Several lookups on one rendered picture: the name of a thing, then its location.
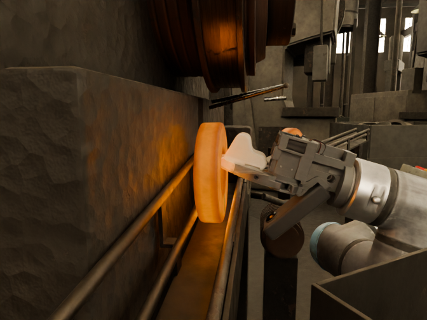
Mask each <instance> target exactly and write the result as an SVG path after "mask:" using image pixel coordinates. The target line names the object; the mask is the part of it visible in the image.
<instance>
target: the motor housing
mask: <svg viewBox="0 0 427 320"><path fill-rule="evenodd" d="M279 207H280V206H279V205H277V204H273V203H269V204H268V205H266V206H265V207H264V209H263V210H262V212H261V216H260V237H261V243H262V246H263V247H264V284H263V310H262V320H295V319H296V303H297V272H298V257H297V254H298V252H300V250H301V248H302V246H303V244H304V231H303V229H302V226H301V223H300V221H299V222H297V223H296V224H295V225H294V226H292V227H291V228H290V229H289V230H287V231H286V232H285V233H283V234H282V235H281V236H279V237H278V238H277V239H275V240H271V239H270V238H269V237H268V236H267V235H266V234H265V233H264V219H265V218H267V217H268V215H269V214H270V213H272V212H274V211H276V210H277V209H278V208H279Z"/></svg>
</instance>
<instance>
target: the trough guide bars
mask: <svg viewBox="0 0 427 320"><path fill-rule="evenodd" d="M355 130H357V128H354V129H352V130H349V131H346V132H344V133H341V134H338V135H336V136H334V137H330V138H328V139H325V140H322V142H323V143H325V142H328V141H330V140H331V142H329V143H326V144H327V145H331V146H333V147H334V146H335V145H337V144H339V143H341V142H344V141H346V140H347V142H344V143H342V144H340V145H338V146H336V147H337V148H340V147H343V146H345V145H347V150H348V151H350V143H351V142H354V141H355V140H358V139H360V138H362V137H365V136H366V141H367V142H368V141H369V134H370V133H369V130H370V128H368V129H366V130H363V131H361V132H358V133H357V132H355ZM365 132H366V133H365ZM348 133H351V134H349V135H346V136H344V137H341V136H343V135H345V134H348ZM362 133H365V134H363V135H361V136H359V137H356V138H354V137H355V136H358V135H360V134H362ZM338 137H341V138H338ZM335 138H338V139H337V140H334V139H335ZM350 138H351V140H350Z"/></svg>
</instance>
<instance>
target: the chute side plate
mask: <svg viewBox="0 0 427 320"><path fill-rule="evenodd" d="M248 190H249V180H247V179H245V180H244V182H243V190H242V193H241V201H240V208H239V213H238V221H237V225H236V233H235V242H234V246H233V252H232V257H231V265H230V269H229V277H228V281H227V289H226V296H225V301H224V308H223V313H222V320H236V319H237V312H238V299H239V292H240V279H241V267H242V260H243V247H244V240H245V227H246V221H247V210H248Z"/></svg>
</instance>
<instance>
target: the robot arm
mask: <svg viewBox="0 0 427 320"><path fill-rule="evenodd" d="M316 141H317V142H316ZM270 154H271V158H270V160H269V164H268V165H267V161H266V156H265V154H264V153H263V152H261V151H258V150H255V149H254V148H253V147H252V141H251V136H250V135H249V134H248V133H244V132H242V133H239V134H238V135H237V136H236V137H235V139H234V140H233V142H232V144H231V145H230V147H229V148H228V150H227V152H226V154H222V157H221V168H222V169H224V170H226V171H228V172H231V173H234V175H237V176H239V177H242V178H244V179H247V180H250V181H251V182H255V183H258V184H261V185H265V186H267V187H270V188H272V189H274V190H277V191H280V192H284V193H287V194H293V195H294V194H295V196H293V197H292V198H291V199H289V200H288V201H287V202H286V203H285V204H283V205H282V206H280V207H279V208H278V209H277V210H276V211H274V212H272V213H270V214H269V215H268V217H267V218H265V219H264V233H265V234H266V235H267V236H268V237H269V238H270V239H271V240H275V239H277V238H278V237H279V236H281V235H282V234H283V233H285V232H286V231H287V230H289V229H290V228H291V227H292V226H294V225H295V224H296V223H297V222H299V221H300V220H302V219H303V218H304V217H305V216H307V215H308V214H310V213H311V212H312V211H313V210H315V209H316V208H317V207H319V206H320V205H321V204H323V203H324V202H325V201H327V204H328V205H329V206H333V207H335V210H336V212H337V213H338V215H341V216H344V217H347V218H351V219H354V221H352V222H349V223H346V224H344V225H340V224H339V223H336V222H327V223H323V224H321V225H320V226H319V227H317V228H316V229H315V231H314V233H313V234H312V236H311V239H310V243H309V249H310V253H311V256H312V257H313V260H314V261H315V262H316V263H317V264H318V265H319V266H320V267H321V268H322V269H323V270H325V271H327V272H329V273H330V274H332V275H333V276H334V277H336V276H339V275H342V274H345V273H348V272H351V271H354V270H358V269H361V268H364V267H368V266H370V265H374V264H376V263H379V262H383V261H386V260H389V259H392V258H396V257H399V256H402V255H405V254H408V253H412V252H414V251H417V250H421V249H424V248H427V178H423V177H419V176H417V175H413V174H410V173H406V172H403V171H399V170H395V169H393V168H389V167H386V166H383V165H381V164H377V163H373V162H370V161H366V160H363V159H359V158H356V156H357V154H354V153H352V152H350V151H348V150H344V149H340V148H337V147H333V146H331V145H327V144H325V143H323V142H322V141H320V140H317V139H315V138H313V139H308V138H306V136H304V135H302V136H301V137H300V136H299V135H297V134H296V135H294V134H291V133H288V132H285V131H279V133H278V134H277V137H276V140H275V142H274V143H273V146H272V149H271V153H270ZM329 175H331V177H330V178H329V179H327V177H328V176H329Z"/></svg>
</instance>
